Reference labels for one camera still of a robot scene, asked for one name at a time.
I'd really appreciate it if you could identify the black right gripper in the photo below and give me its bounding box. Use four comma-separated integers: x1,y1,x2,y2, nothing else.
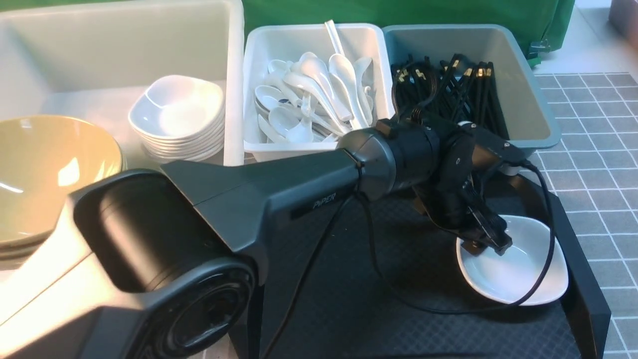
413,121,528,255

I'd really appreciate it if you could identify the white square sauce dish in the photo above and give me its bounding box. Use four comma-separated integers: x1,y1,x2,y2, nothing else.
456,214,568,306

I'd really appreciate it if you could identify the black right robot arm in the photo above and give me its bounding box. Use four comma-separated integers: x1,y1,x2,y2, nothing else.
1,117,527,359

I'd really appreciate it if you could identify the black serving tray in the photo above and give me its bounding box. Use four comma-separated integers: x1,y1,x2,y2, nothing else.
229,170,612,359

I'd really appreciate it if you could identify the blue plastic chopstick bin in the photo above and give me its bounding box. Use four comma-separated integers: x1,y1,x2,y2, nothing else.
382,23,561,152

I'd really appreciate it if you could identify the grey grid table mat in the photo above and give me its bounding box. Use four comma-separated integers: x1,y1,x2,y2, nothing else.
532,73,638,359

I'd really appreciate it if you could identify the pile of black chopsticks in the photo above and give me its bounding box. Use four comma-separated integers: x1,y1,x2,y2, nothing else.
390,54,510,140

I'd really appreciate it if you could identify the pile of white spoons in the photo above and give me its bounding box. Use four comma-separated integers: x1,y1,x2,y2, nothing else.
254,20,374,144

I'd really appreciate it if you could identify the white plastic spoon bin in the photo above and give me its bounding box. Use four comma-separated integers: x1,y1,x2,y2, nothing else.
242,23,395,163

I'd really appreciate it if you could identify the stack of white sauce dishes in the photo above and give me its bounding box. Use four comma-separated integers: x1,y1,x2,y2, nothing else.
128,75,226,162

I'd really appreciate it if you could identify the large white dish tub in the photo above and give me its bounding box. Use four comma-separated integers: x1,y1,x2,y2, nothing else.
0,0,245,169

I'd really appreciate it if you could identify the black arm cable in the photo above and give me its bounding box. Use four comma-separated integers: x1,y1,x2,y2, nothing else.
259,160,556,359

